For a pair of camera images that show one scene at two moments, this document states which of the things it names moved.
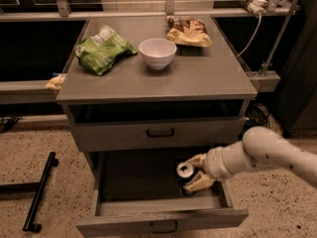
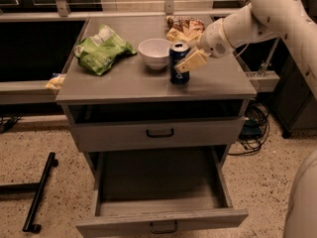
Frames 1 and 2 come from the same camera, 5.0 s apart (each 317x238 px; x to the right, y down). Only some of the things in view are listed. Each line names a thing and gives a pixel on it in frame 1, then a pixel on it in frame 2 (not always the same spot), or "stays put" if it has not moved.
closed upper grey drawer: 158,134 stays put
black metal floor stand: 32,187 stays put
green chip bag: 99,52 stays put
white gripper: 214,165 -> 213,39
